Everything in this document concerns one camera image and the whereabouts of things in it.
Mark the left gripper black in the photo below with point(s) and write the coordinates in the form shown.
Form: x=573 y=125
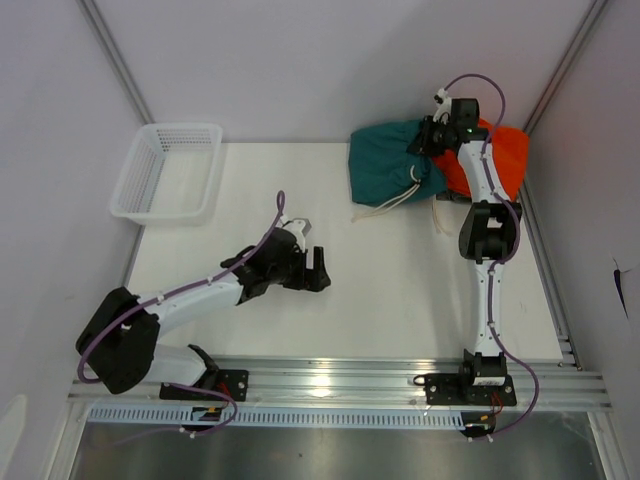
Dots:
x=315 y=279

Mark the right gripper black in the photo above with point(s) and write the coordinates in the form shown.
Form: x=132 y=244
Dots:
x=422 y=143

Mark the teal green shorts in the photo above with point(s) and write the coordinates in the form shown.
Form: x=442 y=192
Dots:
x=385 y=172

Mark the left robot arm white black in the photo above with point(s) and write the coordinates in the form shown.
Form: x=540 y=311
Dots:
x=119 y=347

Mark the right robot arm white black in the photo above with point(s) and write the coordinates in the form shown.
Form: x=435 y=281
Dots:
x=490 y=233

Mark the grey folded shorts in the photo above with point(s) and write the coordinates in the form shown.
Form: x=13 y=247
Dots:
x=454 y=197

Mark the orange folded shorts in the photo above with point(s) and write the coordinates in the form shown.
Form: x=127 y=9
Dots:
x=510 y=148

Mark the white plastic basket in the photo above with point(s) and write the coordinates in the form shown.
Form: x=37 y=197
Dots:
x=171 y=176

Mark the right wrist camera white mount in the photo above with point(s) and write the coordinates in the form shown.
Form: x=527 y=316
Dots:
x=443 y=102

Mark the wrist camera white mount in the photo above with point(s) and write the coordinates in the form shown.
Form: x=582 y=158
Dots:
x=299 y=227
x=443 y=102

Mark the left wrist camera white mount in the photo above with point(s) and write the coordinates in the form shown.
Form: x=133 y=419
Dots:
x=299 y=227

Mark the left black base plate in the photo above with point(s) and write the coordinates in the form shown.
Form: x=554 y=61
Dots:
x=232 y=383

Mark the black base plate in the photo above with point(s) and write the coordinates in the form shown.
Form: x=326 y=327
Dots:
x=232 y=383
x=448 y=389

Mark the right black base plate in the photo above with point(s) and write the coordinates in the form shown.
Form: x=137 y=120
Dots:
x=448 y=389

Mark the right aluminium frame post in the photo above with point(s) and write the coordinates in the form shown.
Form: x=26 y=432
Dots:
x=579 y=40

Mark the aluminium frame post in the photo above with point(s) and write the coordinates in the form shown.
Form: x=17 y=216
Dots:
x=579 y=40
x=116 y=60

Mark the aluminium mounting rail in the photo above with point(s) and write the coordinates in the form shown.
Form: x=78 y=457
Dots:
x=388 y=384

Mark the white slotted cable duct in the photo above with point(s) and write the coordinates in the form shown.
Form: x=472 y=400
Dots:
x=419 y=419

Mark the left aluminium frame post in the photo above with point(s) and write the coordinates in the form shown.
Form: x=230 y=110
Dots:
x=116 y=60

